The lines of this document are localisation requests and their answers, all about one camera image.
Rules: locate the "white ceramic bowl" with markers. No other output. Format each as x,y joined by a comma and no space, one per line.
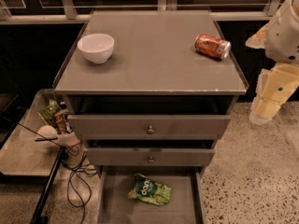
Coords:
96,48

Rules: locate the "grey top drawer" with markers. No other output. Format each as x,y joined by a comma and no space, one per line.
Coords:
149,127

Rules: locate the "grey drawer cabinet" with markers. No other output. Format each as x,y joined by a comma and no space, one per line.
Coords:
154,70

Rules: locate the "brown snack packet in bin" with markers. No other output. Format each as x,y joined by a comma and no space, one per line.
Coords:
62,121

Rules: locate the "white window frame rail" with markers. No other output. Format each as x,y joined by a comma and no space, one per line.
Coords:
79,11

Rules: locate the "white cup in bin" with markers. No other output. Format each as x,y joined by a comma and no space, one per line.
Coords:
68,139

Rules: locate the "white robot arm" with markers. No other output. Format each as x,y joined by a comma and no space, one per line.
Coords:
280,40

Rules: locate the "orange soda can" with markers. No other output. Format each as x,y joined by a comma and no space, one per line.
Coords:
212,46

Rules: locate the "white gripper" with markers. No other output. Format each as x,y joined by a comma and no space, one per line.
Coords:
284,38

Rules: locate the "white ball in bin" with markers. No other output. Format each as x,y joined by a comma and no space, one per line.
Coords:
47,136

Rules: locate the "black metal stand bar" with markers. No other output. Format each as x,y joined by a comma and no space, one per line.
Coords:
36,217

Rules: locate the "green snack bag in bin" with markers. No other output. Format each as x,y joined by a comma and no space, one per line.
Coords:
48,113

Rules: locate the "green rice chip bag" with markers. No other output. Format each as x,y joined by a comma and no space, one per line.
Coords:
149,191

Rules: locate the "grey middle drawer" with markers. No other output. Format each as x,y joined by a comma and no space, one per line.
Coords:
150,153

